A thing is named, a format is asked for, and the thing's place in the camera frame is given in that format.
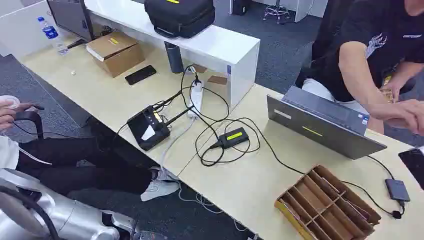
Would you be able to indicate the person's left hand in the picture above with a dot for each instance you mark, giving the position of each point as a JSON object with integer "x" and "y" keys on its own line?
{"x": 397, "y": 84}

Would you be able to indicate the person's right hand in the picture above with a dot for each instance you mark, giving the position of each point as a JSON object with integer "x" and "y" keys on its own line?
{"x": 402, "y": 114}

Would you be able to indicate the seated person's hand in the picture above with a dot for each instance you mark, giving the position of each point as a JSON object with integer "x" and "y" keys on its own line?
{"x": 6, "y": 114}

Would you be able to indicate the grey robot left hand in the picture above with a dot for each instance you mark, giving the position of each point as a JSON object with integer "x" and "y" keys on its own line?
{"x": 126, "y": 223}

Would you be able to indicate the stack of cards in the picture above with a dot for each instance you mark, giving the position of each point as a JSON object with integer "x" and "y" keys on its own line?
{"x": 386, "y": 94}

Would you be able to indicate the wooden card box with dividers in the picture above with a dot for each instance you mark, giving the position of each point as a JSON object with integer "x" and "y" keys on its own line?
{"x": 328, "y": 205}

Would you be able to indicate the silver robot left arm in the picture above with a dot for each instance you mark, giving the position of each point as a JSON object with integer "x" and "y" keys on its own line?
{"x": 71, "y": 217}

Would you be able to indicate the white round object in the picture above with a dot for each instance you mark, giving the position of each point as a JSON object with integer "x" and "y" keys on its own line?
{"x": 9, "y": 101}

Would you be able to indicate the black chair armrest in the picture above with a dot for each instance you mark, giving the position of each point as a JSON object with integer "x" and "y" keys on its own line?
{"x": 33, "y": 117}

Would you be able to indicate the black tablet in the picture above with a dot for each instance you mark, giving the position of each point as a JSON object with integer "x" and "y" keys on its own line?
{"x": 414, "y": 165}

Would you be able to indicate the person in black shirt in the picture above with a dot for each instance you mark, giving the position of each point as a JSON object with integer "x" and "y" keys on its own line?
{"x": 357, "y": 49}

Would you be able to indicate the person in black trousers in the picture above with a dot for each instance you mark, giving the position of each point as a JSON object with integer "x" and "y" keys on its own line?
{"x": 99, "y": 172}

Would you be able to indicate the grey usb hub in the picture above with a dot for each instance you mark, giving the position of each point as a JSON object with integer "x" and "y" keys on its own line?
{"x": 396, "y": 189}

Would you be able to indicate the grey laptop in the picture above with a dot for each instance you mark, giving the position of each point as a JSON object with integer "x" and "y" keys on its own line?
{"x": 318, "y": 127}

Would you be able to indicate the white partition panel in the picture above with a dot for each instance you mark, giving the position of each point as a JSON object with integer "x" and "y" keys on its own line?
{"x": 23, "y": 30}

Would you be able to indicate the clear water bottle blue label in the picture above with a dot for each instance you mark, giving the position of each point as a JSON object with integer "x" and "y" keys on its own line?
{"x": 50, "y": 32}

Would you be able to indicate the black router with antennas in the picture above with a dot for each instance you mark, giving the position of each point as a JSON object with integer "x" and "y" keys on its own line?
{"x": 147, "y": 127}

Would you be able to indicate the dark computer monitor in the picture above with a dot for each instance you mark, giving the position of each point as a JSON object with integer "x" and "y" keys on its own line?
{"x": 69, "y": 16}

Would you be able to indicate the brown cardboard box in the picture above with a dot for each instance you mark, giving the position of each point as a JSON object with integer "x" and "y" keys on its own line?
{"x": 116, "y": 53}

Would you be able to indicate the black power adapter yellow label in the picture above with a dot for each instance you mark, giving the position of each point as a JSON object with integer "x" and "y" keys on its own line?
{"x": 233, "y": 136}

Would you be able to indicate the black smartphone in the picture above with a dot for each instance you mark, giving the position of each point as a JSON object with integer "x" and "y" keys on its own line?
{"x": 140, "y": 75}

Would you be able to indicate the chrome stool base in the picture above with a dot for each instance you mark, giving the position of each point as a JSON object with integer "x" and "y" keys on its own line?
{"x": 276, "y": 10}

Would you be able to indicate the white power strip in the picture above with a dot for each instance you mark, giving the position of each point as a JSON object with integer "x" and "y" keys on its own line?
{"x": 196, "y": 97}

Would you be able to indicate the brown cardboard scrap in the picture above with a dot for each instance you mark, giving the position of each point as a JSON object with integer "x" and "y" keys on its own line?
{"x": 217, "y": 80}
{"x": 199, "y": 68}

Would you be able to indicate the dark grey tumbler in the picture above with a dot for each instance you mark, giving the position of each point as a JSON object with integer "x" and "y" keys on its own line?
{"x": 174, "y": 58}

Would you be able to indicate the black floor box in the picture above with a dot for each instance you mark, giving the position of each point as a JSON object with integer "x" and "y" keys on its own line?
{"x": 239, "y": 6}

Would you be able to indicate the white desk shelf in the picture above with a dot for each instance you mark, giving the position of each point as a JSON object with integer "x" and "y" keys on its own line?
{"x": 212, "y": 43}

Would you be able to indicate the black carry bag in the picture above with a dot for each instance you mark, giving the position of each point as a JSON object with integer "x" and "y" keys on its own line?
{"x": 180, "y": 15}

